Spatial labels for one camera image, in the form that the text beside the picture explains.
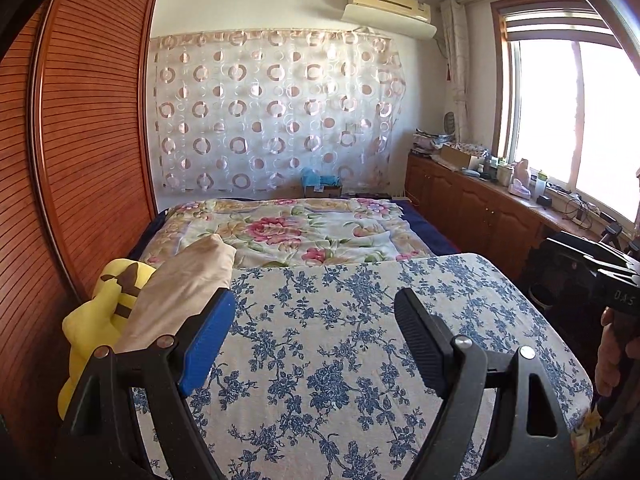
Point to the blue floral white cloth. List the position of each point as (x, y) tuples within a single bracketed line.
[(325, 335)]

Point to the wall air conditioner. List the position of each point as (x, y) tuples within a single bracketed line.
[(390, 20)]

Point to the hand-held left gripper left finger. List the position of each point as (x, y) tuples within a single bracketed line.
[(207, 340)]

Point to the wooden louvred wardrobe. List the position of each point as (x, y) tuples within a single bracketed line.
[(90, 135)]

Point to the colourful floral blanket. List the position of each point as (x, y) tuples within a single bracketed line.
[(280, 235)]

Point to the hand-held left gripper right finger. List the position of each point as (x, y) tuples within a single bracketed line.
[(417, 340)]

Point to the white jar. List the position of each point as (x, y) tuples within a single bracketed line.
[(505, 174)]

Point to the stack of folded fabrics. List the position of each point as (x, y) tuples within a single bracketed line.
[(427, 142)]

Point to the low wooden cabinet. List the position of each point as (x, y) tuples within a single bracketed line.
[(475, 210)]

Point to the round hand fan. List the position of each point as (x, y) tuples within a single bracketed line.
[(450, 124)]

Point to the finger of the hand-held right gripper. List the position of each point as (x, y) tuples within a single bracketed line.
[(585, 257)]

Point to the open cardboard box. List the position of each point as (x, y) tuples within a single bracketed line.
[(457, 157)]

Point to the small black tripod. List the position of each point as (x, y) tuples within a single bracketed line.
[(611, 235)]

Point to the peach printed t-shirt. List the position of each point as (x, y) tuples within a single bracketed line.
[(175, 285)]

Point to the yellow plush toy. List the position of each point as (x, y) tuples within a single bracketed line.
[(90, 325)]

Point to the sheer circle-patterned curtain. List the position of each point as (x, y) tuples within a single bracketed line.
[(275, 110)]

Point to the white window curtain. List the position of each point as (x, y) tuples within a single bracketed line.
[(455, 60)]

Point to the wooden framed window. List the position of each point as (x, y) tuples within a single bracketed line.
[(545, 110)]

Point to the small black charger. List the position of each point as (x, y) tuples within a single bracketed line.
[(543, 200)]

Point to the cardboard box with blue cloth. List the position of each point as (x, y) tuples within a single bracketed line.
[(320, 185)]

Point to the person's right hand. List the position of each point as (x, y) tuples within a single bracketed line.
[(612, 365)]

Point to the pink bottle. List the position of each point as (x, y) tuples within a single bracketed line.
[(522, 175)]

